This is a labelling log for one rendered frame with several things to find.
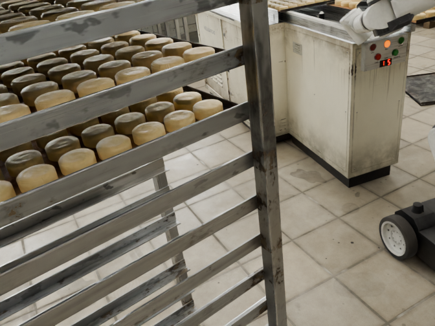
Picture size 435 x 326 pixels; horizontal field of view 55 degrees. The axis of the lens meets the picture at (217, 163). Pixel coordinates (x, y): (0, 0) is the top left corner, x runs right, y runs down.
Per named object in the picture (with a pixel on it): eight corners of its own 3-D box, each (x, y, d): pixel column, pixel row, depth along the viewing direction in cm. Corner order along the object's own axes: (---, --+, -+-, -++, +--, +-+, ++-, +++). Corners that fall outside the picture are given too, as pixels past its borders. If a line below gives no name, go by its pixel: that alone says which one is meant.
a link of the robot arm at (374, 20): (358, 43, 152) (375, 37, 133) (347, 15, 150) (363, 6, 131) (386, 30, 150) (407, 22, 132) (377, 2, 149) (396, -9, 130)
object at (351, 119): (288, 143, 298) (282, 11, 254) (330, 131, 306) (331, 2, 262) (347, 192, 239) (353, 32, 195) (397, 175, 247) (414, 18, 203)
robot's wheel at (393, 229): (386, 241, 202) (417, 265, 184) (378, 244, 201) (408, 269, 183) (387, 206, 194) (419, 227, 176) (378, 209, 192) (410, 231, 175)
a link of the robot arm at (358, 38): (359, 41, 170) (354, 49, 162) (342, 20, 169) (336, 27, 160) (384, 22, 163) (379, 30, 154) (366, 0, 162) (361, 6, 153)
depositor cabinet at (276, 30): (206, 96, 399) (193, 3, 358) (274, 79, 417) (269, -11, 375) (265, 151, 293) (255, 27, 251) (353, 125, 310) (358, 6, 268)
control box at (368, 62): (360, 70, 206) (361, 41, 199) (401, 59, 212) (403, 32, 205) (364, 72, 203) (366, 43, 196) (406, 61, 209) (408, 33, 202)
